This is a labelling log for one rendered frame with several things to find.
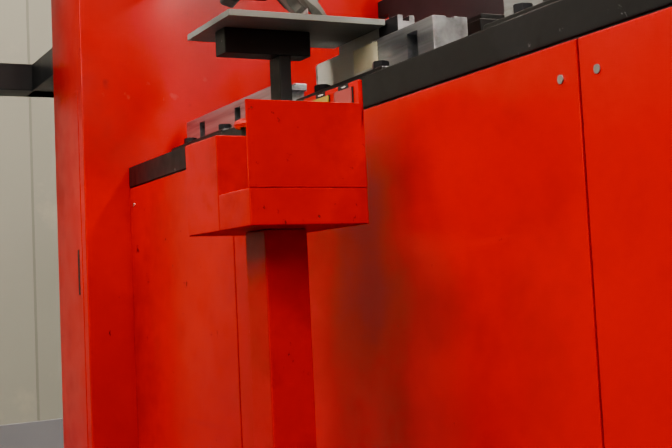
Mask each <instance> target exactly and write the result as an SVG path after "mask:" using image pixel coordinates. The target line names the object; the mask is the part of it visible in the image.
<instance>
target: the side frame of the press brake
mask: <svg viewBox="0 0 672 448"><path fill-rule="evenodd" d="M380 1H382V0H318V3H319V4H320V5H321V7H322V8H323V10H324V11H325V13H326V15H328V16H343V17H357V18H372V19H383V18H378V2H380ZM227 9H242V10H256V11H271V12H285V13H289V12H288V11H287V9H285V8H284V7H283V6H282V5H281V4H280V3H279V2H278V1H277V0H267V1H257V0H240V1H239V2H237V4H236V5H235V6H234V7H233V8H230V7H227V6H224V5H222V4H221V3H220V0H51V17H52V52H53V87H54V122H55V156H56V191H57V226H58V261H59V295H60V330H61V365H62V400H63V434H64V448H138V422H137V392H136V363H135V333H134V304H133V274H132V244H131V215H130V189H131V188H130V187H129V168H130V167H133V166H135V165H138V164H140V163H143V162H145V161H148V160H151V159H153V158H156V157H158V156H161V155H163V154H166V153H169V152H171V150H172V149H173V148H175V147H178V146H180V145H183V144H184V139H185V138H187V123H188V122H190V121H192V120H194V119H197V118H199V117H201V116H203V115H206V114H208V113H210V112H213V111H215V110H217V109H219V108H222V107H224V106H226V105H228V104H231V103H233V102H235V101H238V100H240V99H242V98H244V97H247V96H249V95H251V94H254V93H256V92H258V91H260V90H263V89H265V88H267V87H269V86H271V84H270V60H264V59H243V58H223V57H216V42H203V41H188V40H187V35H188V34H189V33H191V32H193V31H194V30H196V29H197V28H199V27H201V26H202V25H204V24H205V23H207V22H208V21H210V20H212V19H213V18H215V17H216V16H218V15H220V14H221V13H223V12H224V11H226V10H227ZM310 55H311V56H310V57H308V58H306V59H304V60H302V61H291V80H292V85H293V84H295V83H298V84H306V85H307V91H305V92H304V96H306V95H309V94H312V93H314V92H315V90H314V86H315V85H316V66H317V65H318V64H320V63H322V62H324V61H327V60H329V59H331V58H334V57H336V56H338V55H339V47H337V48H334V49H329V48H311V47H310Z"/></svg>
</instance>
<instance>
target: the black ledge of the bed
mask: <svg viewBox="0 0 672 448"><path fill-rule="evenodd" d="M669 5H672V0H558V1H556V2H553V3H551V4H548V5H545V6H543V7H540V8H538V9H535V10H533V11H530V12H528V13H525V14H522V15H520V16H517V17H515V18H512V19H510V20H507V21H504V22H502V23H499V24H497V25H494V26H492V27H489V28H487V29H484V30H481V31H479V32H476V33H474V34H471V35H469V36H466V37H463V38H461V39H458V40H456V41H453V42H451V43H448V44H445V45H443V46H440V47H438V48H435V49H433V50H430V51H428V52H425V53H422V54H420V55H417V56H415V57H412V58H410V59H407V60H404V61H402V62H399V63H397V64H394V65H392V66H389V67H387V68H384V69H381V70H379V71H376V72H374V73H371V74H369V75H366V76H363V77H361V78H358V79H359V80H362V97H363V109H365V108H368V107H371V106H374V105H377V104H380V103H383V102H386V101H389V100H392V99H395V98H398V97H401V96H403V95H406V94H409V93H412V92H415V91H418V90H421V89H424V88H427V87H430V86H433V85H436V84H439V83H442V82H445V81H448V80H451V79H454V78H457V77H460V76H463V75H466V74H468V73H471V72H474V71H477V70H480V69H483V68H486V67H489V66H492V65H495V64H498V63H501V62H504V61H507V60H510V59H513V58H516V57H519V56H522V55H525V54H528V53H530V52H533V51H536V50H539V49H542V48H545V47H548V46H551V45H554V44H557V43H560V42H563V41H566V40H569V39H572V38H575V37H578V36H581V35H584V34H587V33H590V32H593V31H595V30H598V29H601V28H604V27H607V26H610V25H613V24H616V23H619V22H622V21H625V20H628V19H631V18H634V17H637V16H640V15H643V14H646V13H649V12H652V11H655V10H657V9H660V8H663V7H666V6H669ZM358 79H356V80H358ZM356 80H353V81H356ZM353 81H351V82H353ZM216 135H229V136H241V130H237V129H235V127H233V128H230V129H228V130H225V131H222V132H220V133H217V134H215V135H212V136H210V137H213V136H216ZM210 137H207V138H210ZM207 138H204V139H202V140H205V139H207ZM202 140H199V141H202ZM199 141H197V142H199ZM186 146H188V145H186ZM186 146H184V147H181V148H179V149H176V150H174V151H171V152H169V153H166V154H163V155H161V156H158V157H156V158H153V159H151V160H148V161H145V162H143V163H140V164H138V165H135V166H133V167H130V168H129V187H130V188H132V187H135V186H138V185H141V184H144V183H147V182H149V181H152V180H155V179H158V178H161V177H164V176H167V175H170V174H173V173H176V172H179V171H182V170H185V169H186V153H185V147H186Z"/></svg>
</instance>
